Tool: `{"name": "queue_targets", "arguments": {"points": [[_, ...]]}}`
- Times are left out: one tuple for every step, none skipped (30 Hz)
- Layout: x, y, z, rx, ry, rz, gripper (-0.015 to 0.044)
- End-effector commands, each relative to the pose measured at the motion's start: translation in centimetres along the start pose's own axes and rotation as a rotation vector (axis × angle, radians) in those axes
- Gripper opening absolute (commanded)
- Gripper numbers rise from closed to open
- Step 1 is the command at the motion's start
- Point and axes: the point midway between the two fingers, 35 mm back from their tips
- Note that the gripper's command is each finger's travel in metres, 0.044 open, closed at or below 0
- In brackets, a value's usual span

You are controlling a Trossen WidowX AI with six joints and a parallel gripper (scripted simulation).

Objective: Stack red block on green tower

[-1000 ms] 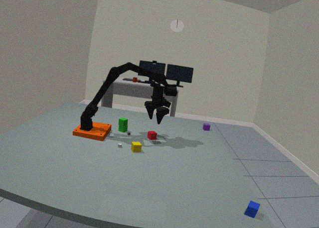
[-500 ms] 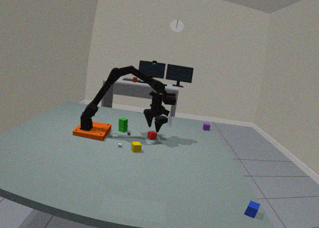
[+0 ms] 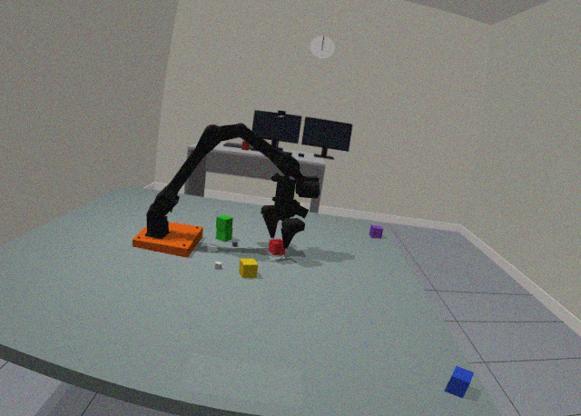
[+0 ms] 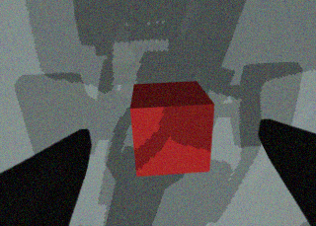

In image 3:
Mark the small purple cube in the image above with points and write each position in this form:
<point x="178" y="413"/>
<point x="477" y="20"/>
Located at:
<point x="375" y="231"/>

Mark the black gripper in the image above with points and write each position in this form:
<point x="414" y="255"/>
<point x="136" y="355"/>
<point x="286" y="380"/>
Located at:
<point x="281" y="210"/>

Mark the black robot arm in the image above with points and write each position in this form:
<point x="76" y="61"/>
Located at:
<point x="306" y="186"/>

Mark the green block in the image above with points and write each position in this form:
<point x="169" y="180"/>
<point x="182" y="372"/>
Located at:
<point x="223" y="235"/>
<point x="224" y="222"/>

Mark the blue block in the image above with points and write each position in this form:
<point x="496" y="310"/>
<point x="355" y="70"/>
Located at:
<point x="459" y="382"/>

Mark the yellow block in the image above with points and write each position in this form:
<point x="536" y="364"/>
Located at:
<point x="248" y="268"/>

